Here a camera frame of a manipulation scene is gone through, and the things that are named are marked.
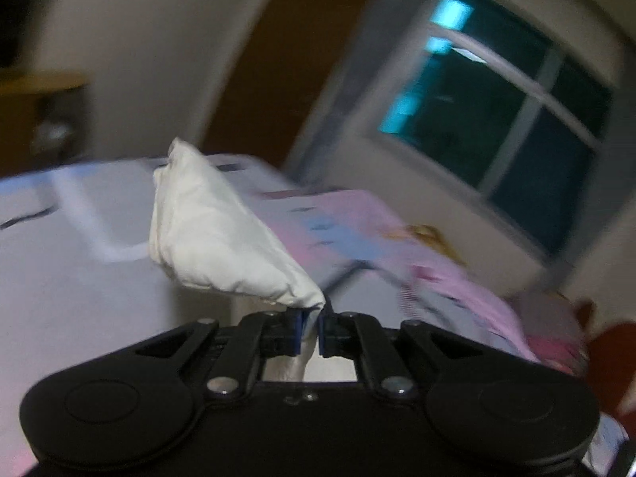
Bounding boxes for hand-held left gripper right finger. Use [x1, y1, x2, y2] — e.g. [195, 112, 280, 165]
[317, 310, 486, 401]

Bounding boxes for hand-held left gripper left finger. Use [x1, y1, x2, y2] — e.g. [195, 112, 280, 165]
[134, 308, 305, 401]

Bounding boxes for white duvet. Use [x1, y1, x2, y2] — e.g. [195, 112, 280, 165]
[149, 138, 327, 383]

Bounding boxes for pink folded clothes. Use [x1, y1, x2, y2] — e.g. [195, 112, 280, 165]
[527, 334, 589, 374]

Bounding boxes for bed with patterned sheet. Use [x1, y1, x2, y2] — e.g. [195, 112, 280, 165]
[0, 155, 628, 477]

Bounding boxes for grey curtain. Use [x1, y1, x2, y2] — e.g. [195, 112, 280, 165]
[284, 0, 450, 190]

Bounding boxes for brown wooden door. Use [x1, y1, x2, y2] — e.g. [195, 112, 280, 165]
[203, 0, 371, 161]

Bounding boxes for window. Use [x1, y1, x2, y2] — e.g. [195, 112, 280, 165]
[366, 0, 619, 260]

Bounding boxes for red scalloped headboard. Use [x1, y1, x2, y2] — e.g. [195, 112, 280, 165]
[571, 298, 636, 421]

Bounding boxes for wooden desk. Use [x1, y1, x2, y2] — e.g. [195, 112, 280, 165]
[0, 70, 91, 176]

